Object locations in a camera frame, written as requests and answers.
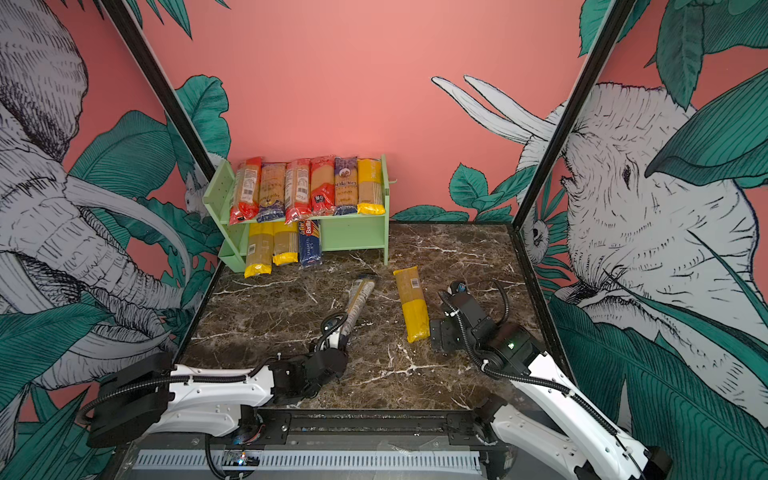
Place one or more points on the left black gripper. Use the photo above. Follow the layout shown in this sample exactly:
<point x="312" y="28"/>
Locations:
<point x="345" y="357"/>

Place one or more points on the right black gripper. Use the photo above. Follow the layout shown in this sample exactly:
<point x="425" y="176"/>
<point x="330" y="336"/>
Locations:
<point x="446" y="342"/>

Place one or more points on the yellow spaghetti pack white label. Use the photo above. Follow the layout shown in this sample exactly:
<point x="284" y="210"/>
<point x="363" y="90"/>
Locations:
<point x="413" y="304"/>

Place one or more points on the blue white label spaghetti pack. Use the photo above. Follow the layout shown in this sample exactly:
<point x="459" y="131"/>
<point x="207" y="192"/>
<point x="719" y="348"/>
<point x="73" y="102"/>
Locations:
<point x="359" y="293"/>

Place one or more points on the yellow spaghetti pack barcode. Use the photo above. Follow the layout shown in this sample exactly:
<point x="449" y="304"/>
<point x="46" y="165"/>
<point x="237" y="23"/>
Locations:
<point x="259" y="255"/>

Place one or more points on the yellow Pastatime spaghetti pack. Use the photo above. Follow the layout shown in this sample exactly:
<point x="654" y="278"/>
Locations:
<point x="286" y="243"/>

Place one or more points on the blue spaghetti pack underneath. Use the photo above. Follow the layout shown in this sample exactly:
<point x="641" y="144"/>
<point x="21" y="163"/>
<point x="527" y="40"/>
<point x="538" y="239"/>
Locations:
<point x="310" y="248"/>

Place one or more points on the yellow spaghetti pack top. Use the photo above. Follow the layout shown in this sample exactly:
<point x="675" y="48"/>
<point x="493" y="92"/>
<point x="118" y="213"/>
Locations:
<point x="370" y="187"/>

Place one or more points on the blue yellow spaghetti pack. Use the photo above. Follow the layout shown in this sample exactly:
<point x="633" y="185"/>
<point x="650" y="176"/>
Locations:
<point x="271" y="193"/>

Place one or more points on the blue Ankara spaghetti pack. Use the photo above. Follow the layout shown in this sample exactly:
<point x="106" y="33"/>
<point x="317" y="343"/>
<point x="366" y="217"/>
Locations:
<point x="345" y="185"/>

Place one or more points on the red yellow spaghetti pack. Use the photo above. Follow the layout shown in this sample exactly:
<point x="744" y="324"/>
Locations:
<point x="322" y="185"/>

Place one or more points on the red spaghetti pack white label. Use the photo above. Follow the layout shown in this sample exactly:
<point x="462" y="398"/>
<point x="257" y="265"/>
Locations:
<point x="297" y="191"/>

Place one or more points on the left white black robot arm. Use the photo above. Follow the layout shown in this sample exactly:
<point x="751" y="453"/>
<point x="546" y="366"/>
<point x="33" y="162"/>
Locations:
<point x="156" y="395"/>

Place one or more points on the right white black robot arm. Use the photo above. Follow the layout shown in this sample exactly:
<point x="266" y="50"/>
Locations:
<point x="584" y="443"/>

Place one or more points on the green wooden two-tier shelf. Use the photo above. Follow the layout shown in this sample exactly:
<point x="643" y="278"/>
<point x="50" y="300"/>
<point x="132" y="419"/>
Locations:
<point x="337" y="233"/>

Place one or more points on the white perforated strip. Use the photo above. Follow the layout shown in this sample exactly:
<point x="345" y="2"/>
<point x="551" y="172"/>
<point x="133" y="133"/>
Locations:
<point x="307" y="460"/>

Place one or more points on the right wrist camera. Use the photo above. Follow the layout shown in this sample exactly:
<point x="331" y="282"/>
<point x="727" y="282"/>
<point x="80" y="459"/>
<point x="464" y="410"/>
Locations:
<point x="457" y="288"/>

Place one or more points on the right black frame post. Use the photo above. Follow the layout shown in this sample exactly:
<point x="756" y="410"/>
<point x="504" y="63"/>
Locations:
<point x="608" y="34"/>

